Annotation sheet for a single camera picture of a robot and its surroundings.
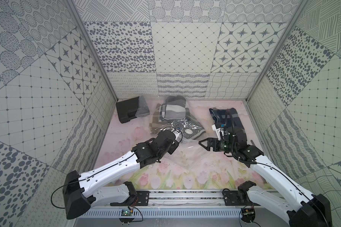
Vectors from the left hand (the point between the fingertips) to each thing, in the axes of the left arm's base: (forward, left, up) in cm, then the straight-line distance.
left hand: (178, 137), depth 72 cm
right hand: (0, -14, -7) cm, 16 cm away
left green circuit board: (-31, +27, -24) cm, 47 cm away
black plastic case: (+33, +40, -15) cm, 54 cm away
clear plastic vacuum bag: (+1, -8, -24) cm, 25 cm away
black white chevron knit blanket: (+19, -8, -18) cm, 27 cm away
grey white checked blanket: (+36, +3, -17) cm, 40 cm away
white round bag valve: (+14, -7, -16) cm, 22 cm away
